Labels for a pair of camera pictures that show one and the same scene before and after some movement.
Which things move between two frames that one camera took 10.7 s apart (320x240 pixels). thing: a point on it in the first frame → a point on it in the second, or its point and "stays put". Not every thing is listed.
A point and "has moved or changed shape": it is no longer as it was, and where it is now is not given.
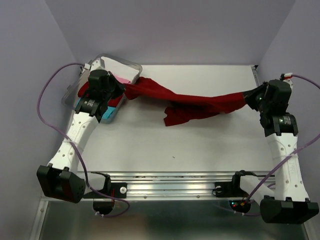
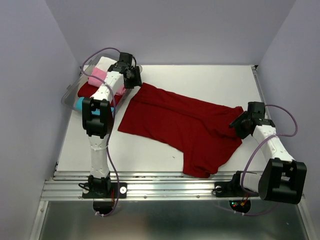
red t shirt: (180, 108) has moved or changed shape
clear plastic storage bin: (124, 70) stays put
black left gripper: (120, 88) → (137, 80)
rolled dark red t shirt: (85, 87) stays put
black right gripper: (249, 95) → (240, 133)
